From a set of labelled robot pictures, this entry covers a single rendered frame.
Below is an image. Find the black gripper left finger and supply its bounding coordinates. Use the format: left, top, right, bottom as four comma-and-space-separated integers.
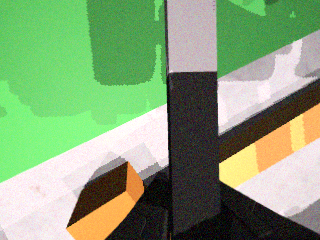
103, 172, 170, 240

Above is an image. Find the green flat mat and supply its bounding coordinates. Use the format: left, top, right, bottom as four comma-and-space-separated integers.
0, 0, 320, 183

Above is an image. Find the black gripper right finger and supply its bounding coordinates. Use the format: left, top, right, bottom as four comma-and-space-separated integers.
220, 180, 320, 240

